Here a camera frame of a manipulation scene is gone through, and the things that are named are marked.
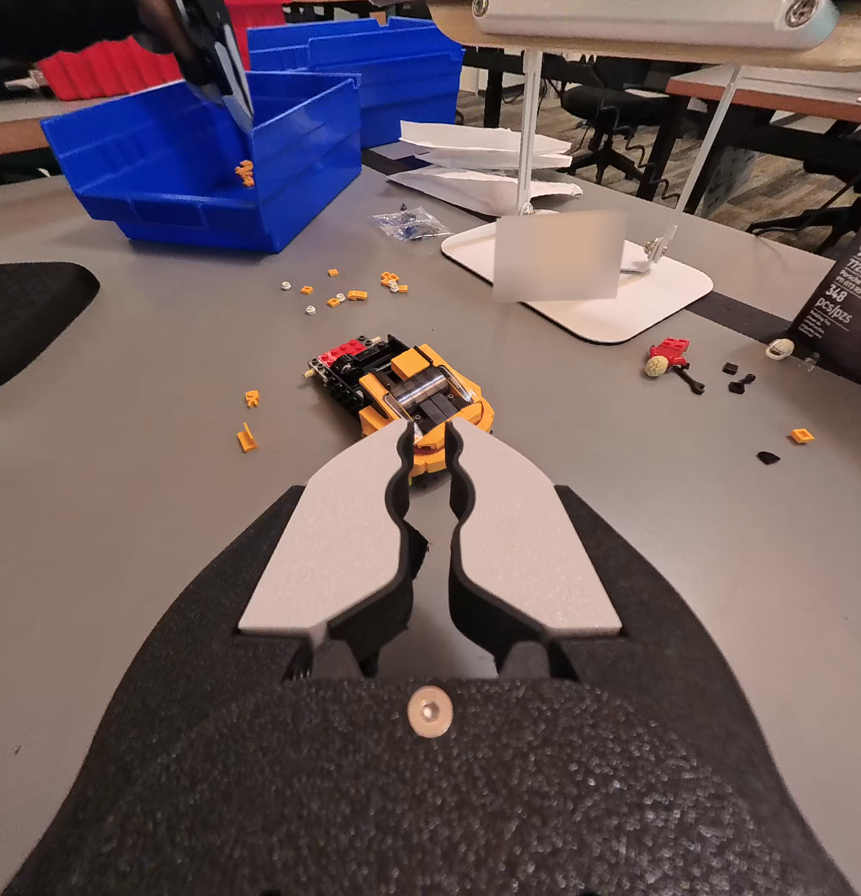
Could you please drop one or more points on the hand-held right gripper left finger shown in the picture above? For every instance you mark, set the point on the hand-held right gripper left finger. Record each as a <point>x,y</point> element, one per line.
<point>332,553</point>

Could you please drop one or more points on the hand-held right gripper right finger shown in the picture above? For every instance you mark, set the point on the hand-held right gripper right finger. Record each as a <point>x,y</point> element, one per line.
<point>528,560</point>

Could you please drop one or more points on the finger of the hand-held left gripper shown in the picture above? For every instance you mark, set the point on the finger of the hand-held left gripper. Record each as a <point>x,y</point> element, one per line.
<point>236,84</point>

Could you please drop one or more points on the heap of orange lego parts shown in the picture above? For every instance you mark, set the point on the heap of orange lego parts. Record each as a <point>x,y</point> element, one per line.
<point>245,173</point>

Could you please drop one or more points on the orange lego bracket piece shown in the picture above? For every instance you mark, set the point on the orange lego bracket piece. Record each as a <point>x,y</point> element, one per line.
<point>246,439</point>

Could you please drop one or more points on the orange black lego car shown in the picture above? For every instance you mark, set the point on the orange black lego car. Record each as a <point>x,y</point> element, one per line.
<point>402,392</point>

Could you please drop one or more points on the person's left forearm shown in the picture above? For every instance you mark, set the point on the person's left forearm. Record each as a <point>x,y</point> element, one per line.
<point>53,24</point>

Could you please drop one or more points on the scattered orange white lego pieces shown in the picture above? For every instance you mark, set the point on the scattered orange white lego pieces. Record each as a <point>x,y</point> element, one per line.
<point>357,295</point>

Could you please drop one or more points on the small orange lego plate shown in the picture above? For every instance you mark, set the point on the small orange lego plate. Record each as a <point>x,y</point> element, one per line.
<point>803,436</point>

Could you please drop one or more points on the white lego helmet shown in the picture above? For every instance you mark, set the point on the white lego helmet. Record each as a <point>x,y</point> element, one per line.
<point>779,348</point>

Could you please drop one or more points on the lego set box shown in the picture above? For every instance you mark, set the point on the lego set box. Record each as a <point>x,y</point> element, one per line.
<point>843,308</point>

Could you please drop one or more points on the red plastic bin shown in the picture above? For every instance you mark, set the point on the red plastic bin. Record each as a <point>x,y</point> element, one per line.
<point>88,73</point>

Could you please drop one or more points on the long blue plastic bin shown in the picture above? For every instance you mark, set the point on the long blue plastic bin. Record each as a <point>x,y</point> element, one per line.
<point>402,77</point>

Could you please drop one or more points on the grey table wooden edge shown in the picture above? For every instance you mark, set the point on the grey table wooden edge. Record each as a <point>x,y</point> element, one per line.
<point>11,126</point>

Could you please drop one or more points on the clear bag of dark pieces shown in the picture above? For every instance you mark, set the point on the clear bag of dark pieces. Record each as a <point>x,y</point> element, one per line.
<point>411,222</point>

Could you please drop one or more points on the white book stand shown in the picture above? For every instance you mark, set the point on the white book stand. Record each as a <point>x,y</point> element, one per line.
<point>612,301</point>

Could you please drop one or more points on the black swivel office chair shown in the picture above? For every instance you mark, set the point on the black swivel office chair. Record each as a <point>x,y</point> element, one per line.
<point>612,105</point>

